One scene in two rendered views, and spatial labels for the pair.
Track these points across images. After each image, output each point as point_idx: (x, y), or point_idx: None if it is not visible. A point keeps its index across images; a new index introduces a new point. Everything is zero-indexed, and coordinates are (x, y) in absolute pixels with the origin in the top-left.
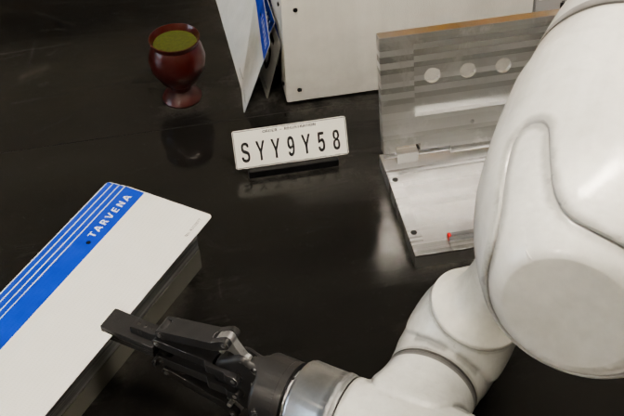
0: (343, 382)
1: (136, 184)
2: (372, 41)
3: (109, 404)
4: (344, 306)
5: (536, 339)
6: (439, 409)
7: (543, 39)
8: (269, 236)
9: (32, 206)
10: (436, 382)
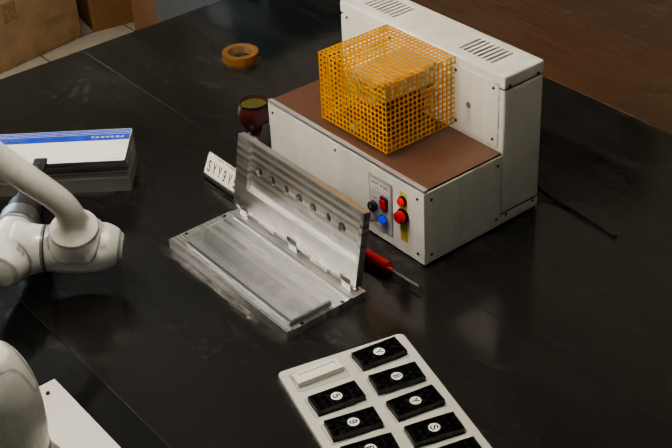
0: (17, 213)
1: (178, 152)
2: (303, 156)
3: None
4: (129, 236)
5: None
6: (10, 238)
7: None
8: (165, 200)
9: (143, 133)
10: (27, 234)
